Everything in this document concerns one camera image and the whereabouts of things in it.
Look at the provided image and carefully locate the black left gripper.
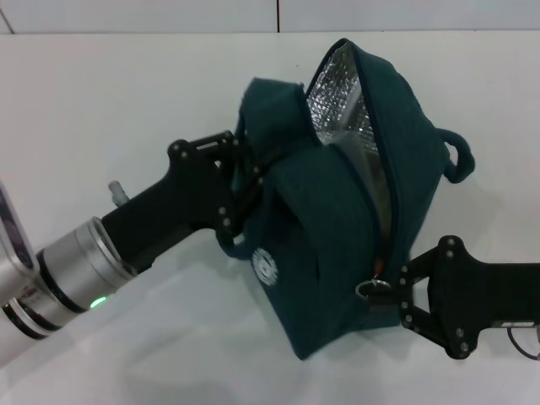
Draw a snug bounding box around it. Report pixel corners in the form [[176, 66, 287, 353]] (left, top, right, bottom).
[[100, 129, 275, 271]]

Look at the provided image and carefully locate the left arm cable with connector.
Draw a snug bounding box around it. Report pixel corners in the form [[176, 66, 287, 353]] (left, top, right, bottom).
[[108, 181, 128, 208]]

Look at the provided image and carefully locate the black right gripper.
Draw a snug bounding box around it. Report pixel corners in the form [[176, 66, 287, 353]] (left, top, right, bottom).
[[368, 235, 540, 360]]

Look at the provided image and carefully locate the dark teal lunch bag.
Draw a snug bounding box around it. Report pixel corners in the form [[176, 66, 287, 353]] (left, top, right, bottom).
[[213, 38, 476, 349]]

